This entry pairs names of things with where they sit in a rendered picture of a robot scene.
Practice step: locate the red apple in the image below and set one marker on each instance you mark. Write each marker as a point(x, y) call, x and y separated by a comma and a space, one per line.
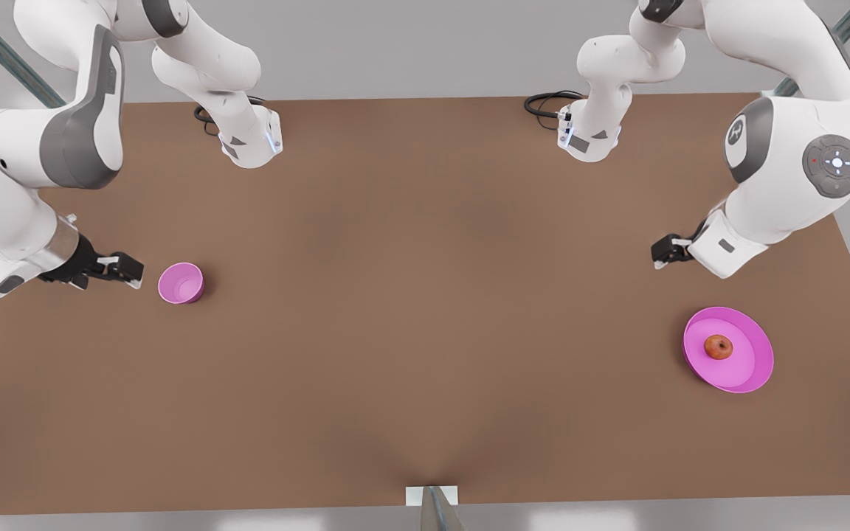
point(718, 346)

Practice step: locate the pink plate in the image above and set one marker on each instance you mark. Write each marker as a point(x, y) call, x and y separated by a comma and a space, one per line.
point(748, 361)

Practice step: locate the pink bowl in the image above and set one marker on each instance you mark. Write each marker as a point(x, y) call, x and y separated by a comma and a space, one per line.
point(180, 283)

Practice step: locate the silver frame post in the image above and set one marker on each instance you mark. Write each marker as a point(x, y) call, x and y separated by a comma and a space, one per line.
point(440, 515)
point(4, 53)
point(834, 40)

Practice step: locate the white post foot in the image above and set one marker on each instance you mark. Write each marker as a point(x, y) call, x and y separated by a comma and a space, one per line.
point(413, 495)

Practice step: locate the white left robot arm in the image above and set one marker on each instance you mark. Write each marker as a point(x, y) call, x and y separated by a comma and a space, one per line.
point(786, 162)

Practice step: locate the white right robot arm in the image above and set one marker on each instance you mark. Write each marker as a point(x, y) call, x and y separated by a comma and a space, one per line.
point(19, 147)

